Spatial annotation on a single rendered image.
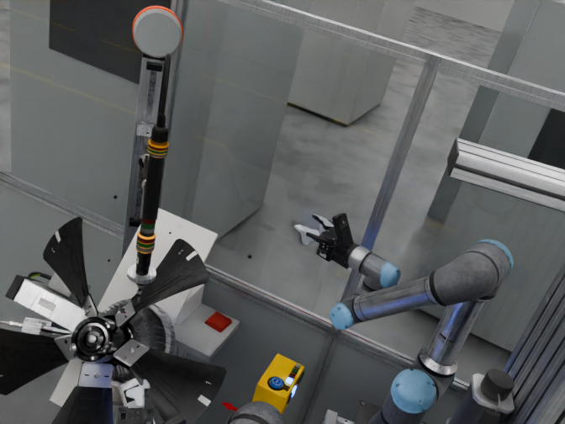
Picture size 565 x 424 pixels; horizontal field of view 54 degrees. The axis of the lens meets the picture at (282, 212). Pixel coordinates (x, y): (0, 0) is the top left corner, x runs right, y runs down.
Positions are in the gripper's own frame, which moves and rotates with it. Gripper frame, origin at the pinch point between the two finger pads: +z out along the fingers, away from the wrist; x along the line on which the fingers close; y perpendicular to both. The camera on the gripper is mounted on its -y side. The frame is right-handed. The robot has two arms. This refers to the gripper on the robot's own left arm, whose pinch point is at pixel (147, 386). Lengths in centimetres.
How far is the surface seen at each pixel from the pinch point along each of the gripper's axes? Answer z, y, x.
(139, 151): 69, 1, -35
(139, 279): 8.1, 1.6, -28.8
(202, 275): 16.8, -14.8, -22.4
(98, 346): 10.9, 12.3, -5.0
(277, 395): 5.6, -38.0, 15.4
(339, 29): 59, -58, -80
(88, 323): 16.7, 15.0, -8.0
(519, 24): 308, -306, -40
